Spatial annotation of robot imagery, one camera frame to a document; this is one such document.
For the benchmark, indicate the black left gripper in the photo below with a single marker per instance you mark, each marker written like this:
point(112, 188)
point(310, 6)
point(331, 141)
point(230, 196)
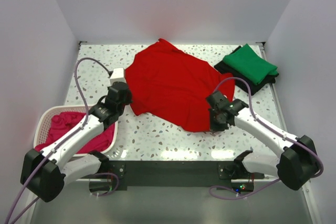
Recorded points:
point(128, 99)

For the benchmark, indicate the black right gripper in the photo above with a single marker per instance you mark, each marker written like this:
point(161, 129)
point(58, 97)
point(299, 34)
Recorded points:
point(214, 127)

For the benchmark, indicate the red t shirt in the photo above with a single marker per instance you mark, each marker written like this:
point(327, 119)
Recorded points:
point(173, 85)

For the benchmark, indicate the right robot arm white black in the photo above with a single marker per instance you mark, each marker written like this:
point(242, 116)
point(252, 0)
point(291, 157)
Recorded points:
point(294, 160)

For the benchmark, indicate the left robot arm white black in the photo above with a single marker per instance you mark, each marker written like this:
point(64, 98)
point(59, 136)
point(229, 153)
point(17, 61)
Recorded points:
point(47, 172)

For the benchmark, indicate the folded green t shirt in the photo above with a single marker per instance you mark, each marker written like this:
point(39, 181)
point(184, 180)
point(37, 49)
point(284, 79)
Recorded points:
point(250, 65)

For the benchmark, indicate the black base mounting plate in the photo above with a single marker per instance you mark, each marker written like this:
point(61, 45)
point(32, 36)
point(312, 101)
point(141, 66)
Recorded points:
point(123, 174)

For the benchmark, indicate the magenta t shirt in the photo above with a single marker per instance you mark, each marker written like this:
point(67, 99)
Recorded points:
point(63, 122)

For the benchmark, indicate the white perforated laundry basket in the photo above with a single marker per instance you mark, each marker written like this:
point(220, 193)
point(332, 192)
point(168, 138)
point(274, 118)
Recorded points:
point(44, 123)

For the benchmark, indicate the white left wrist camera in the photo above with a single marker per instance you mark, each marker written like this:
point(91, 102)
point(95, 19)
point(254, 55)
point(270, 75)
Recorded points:
point(117, 75)

